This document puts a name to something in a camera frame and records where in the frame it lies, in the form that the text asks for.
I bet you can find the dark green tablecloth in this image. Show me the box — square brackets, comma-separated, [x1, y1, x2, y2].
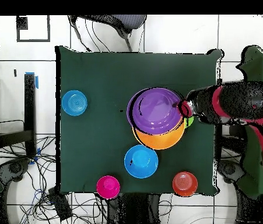
[54, 45, 224, 195]

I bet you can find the large orange bowl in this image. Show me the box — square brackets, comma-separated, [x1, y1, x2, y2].
[132, 116, 186, 151]

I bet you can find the medium blue bowl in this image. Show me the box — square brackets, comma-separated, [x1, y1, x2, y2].
[124, 144, 159, 180]

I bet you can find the black metal stand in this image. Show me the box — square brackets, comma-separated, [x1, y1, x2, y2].
[0, 73, 38, 157]

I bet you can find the purple bowl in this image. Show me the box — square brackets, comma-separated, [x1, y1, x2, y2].
[126, 87, 184, 135]

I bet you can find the small green bowl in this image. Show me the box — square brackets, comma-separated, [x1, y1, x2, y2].
[184, 115, 194, 128]

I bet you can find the small orange bowl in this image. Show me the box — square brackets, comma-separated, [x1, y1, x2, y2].
[172, 171, 199, 197]

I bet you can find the black power strip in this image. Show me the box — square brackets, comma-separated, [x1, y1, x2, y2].
[47, 187, 73, 221]

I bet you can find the blue tape strip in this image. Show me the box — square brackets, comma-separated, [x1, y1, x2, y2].
[25, 71, 39, 90]

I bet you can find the black chair base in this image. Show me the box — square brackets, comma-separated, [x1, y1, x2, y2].
[217, 159, 244, 185]
[0, 157, 32, 187]

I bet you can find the small pink-red bowl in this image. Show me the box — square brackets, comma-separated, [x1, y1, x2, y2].
[96, 175, 121, 200]

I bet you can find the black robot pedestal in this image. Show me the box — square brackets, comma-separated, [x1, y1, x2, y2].
[107, 192, 162, 224]

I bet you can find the small blue bowl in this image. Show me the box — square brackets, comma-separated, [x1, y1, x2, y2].
[61, 90, 88, 117]

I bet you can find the grey mesh office chair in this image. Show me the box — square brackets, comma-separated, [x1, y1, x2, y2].
[67, 15, 148, 53]

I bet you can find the tangle of floor cables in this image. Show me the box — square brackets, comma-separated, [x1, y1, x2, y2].
[0, 120, 108, 224]

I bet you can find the black square floor frame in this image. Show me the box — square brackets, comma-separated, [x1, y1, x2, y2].
[16, 15, 51, 43]

